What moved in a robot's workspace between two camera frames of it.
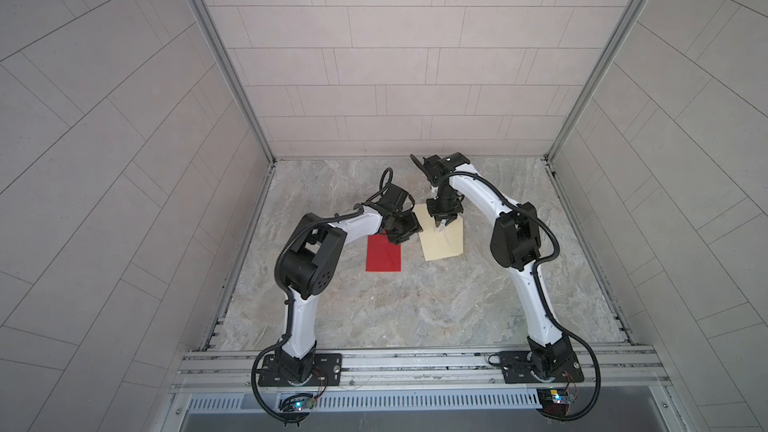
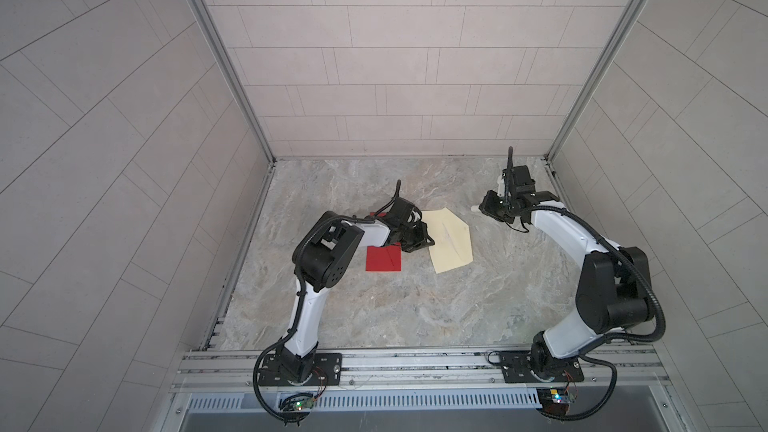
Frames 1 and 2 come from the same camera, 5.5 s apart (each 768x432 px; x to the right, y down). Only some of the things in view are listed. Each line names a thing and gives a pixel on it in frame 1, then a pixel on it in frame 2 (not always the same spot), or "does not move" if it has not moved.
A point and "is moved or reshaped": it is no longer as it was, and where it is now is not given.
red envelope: [381, 255] does not move
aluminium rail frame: [636, 372] does not move
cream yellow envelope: [443, 241] is moved or reshaped
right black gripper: [440, 215] to [486, 206]
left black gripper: [412, 225] to [421, 236]
